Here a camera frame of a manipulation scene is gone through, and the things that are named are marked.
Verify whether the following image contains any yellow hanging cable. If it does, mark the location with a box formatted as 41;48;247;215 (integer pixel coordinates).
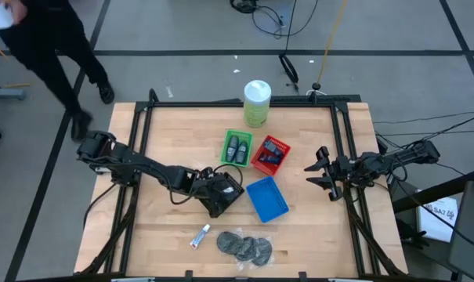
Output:
317;0;349;85

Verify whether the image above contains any white printed box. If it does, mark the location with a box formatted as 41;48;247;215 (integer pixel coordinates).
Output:
415;195;460;244

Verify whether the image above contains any blue plastic basket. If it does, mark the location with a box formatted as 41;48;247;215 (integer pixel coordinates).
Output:
245;175;290;224

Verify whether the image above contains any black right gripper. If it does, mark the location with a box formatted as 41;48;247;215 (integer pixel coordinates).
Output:
303;146;359;203

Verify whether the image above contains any person's hand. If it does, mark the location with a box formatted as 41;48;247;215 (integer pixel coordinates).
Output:
8;0;28;24

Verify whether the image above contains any green plastic basket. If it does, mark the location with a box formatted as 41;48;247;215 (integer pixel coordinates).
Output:
219;129;255;168

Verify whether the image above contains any red plastic basket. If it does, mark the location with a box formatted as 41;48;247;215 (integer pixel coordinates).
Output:
250;135;291;177

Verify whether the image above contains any black plastic basket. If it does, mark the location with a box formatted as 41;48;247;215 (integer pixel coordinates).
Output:
197;171;245;219

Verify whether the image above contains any grey floor rail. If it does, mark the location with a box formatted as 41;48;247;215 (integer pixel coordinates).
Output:
0;88;27;101

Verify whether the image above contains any person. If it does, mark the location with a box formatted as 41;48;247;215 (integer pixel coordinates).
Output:
0;0;116;143

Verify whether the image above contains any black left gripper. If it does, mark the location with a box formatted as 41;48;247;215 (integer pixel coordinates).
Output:
191;168;237;208

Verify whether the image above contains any black cable loop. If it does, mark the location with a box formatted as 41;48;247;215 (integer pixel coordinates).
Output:
278;53;300;94

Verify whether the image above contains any black floor cable bundle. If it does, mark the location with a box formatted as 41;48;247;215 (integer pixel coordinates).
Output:
229;0;318;40

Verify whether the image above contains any black aluminium table frame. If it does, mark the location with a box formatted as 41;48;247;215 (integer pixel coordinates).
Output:
79;88;408;281

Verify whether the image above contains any dark grey panel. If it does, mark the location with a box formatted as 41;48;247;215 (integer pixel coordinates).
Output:
447;179;474;282

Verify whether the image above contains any black metal beam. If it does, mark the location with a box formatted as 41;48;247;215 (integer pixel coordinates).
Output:
393;166;474;213

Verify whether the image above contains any white-lidded green wipes canister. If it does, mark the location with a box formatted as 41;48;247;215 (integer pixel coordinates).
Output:
243;79;273;128

